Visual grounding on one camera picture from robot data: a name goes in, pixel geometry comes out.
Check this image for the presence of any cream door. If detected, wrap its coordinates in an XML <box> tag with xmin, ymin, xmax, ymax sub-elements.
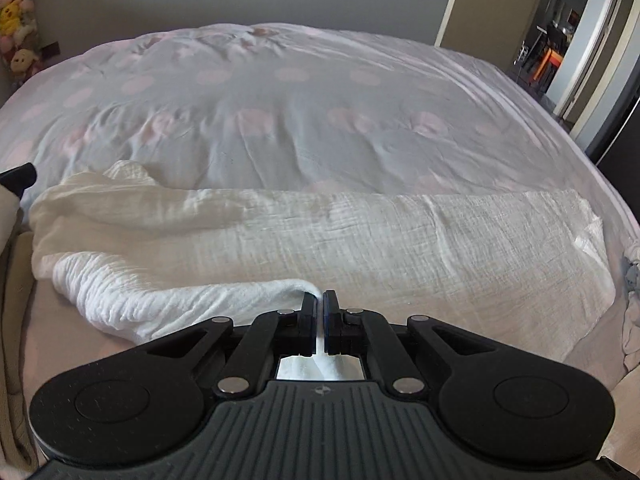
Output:
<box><xmin>434</xmin><ymin>0</ymin><xmax>553</xmax><ymax>67</ymax></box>

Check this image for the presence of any black sliding wardrobe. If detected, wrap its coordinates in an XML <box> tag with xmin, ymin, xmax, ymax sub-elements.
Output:
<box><xmin>585</xmin><ymin>70</ymin><xmax>640</xmax><ymax>203</ymax></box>

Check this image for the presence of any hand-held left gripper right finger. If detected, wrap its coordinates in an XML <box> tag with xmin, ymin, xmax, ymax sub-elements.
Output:
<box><xmin>322</xmin><ymin>289</ymin><xmax>506</xmax><ymax>403</ymax></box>

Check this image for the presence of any orange chair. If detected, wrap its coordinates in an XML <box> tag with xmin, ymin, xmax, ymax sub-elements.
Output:
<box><xmin>532</xmin><ymin>47</ymin><xmax>564</xmax><ymax>86</ymax></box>

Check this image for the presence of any beige ribbed cloth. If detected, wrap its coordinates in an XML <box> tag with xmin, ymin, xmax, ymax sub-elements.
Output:
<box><xmin>0</xmin><ymin>240</ymin><xmax>40</xmax><ymax>466</ymax></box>

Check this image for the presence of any column of plush toys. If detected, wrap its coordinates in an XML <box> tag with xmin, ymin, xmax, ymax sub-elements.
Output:
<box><xmin>0</xmin><ymin>0</ymin><xmax>37</xmax><ymax>86</ymax></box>

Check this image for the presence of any white crinkled cloth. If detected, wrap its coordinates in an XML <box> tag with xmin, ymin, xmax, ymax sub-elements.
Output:
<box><xmin>29</xmin><ymin>160</ymin><xmax>617</xmax><ymax>381</ymax></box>

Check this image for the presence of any small black cloth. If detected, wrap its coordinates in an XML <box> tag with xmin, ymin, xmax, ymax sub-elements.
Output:
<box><xmin>0</xmin><ymin>162</ymin><xmax>39</xmax><ymax>198</ymax></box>

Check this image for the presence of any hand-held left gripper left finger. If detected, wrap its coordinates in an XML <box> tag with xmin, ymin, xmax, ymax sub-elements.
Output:
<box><xmin>132</xmin><ymin>290</ymin><xmax>321</xmax><ymax>403</ymax></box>

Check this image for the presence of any white shirt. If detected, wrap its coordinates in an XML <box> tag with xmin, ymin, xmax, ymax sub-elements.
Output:
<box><xmin>620</xmin><ymin>240</ymin><xmax>640</xmax><ymax>358</ymax></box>

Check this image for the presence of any beige folded garment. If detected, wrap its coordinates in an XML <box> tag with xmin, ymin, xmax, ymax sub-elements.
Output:
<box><xmin>0</xmin><ymin>185</ymin><xmax>23</xmax><ymax>256</ymax></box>

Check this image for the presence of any pink dotted bed sheet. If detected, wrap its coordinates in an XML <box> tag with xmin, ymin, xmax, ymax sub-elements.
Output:
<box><xmin>0</xmin><ymin>22</ymin><xmax>640</xmax><ymax>396</ymax></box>

